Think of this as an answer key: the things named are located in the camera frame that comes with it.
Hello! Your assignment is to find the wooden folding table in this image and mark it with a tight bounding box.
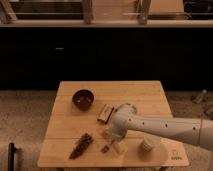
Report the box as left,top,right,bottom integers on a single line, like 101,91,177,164
36,80,190,171

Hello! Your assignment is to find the silver metal fork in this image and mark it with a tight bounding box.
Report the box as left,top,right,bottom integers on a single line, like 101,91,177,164
101,144,112,154

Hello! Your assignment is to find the black bar on floor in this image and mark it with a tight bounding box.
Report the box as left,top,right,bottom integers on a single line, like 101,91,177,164
8,143,16,171

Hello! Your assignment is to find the dark purple bowl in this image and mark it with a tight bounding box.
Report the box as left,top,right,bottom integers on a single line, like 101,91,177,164
72,89,94,111

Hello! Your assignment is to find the white paper cup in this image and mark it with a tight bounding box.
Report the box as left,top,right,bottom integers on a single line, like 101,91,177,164
141,136,161,153

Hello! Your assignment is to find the small wooden box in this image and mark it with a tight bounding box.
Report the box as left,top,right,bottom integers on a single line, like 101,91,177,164
97,104,114,124

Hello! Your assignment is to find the brown pine cone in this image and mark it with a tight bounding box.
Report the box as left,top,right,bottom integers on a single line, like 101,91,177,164
69,133,94,159

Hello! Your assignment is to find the wooden shelf frame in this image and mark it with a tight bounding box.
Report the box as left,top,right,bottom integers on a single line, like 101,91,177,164
0,0,213,28

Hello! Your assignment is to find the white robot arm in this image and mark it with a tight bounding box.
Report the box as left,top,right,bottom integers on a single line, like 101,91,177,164
108,103,213,171

